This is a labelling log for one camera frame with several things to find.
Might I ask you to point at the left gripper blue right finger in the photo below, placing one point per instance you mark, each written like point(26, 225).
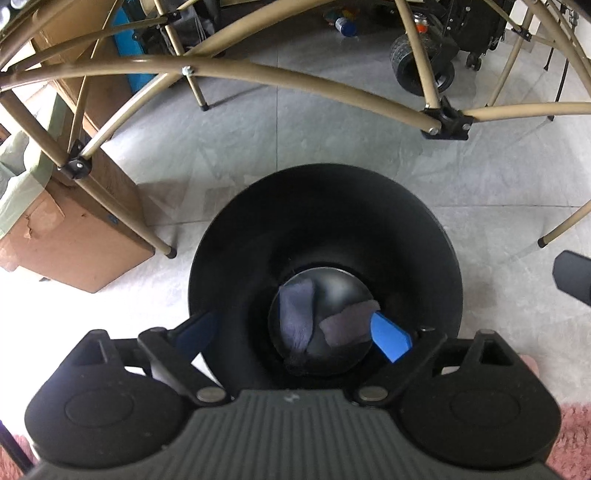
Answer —
point(393, 341)

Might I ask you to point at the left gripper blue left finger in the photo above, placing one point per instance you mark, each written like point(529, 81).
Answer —
point(193, 336)

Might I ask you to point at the purple linen drawstring pouch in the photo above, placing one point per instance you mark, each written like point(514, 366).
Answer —
point(297, 318)

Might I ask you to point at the black round trash bin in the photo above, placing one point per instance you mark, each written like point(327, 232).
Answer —
point(358, 235)

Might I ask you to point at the person's left hand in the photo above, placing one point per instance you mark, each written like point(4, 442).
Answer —
point(531, 363)

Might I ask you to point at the cardboard box with green liner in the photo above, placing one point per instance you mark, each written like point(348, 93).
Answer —
point(52, 227)

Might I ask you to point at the pink fluffy rug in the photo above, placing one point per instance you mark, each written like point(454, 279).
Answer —
point(571, 454)

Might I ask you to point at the tan folding slat table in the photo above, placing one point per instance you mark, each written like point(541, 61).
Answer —
point(436, 121)

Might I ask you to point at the black suitcase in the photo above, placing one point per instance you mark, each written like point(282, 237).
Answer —
point(475, 27)

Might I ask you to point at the large open cardboard box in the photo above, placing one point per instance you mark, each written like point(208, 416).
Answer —
point(77, 19)

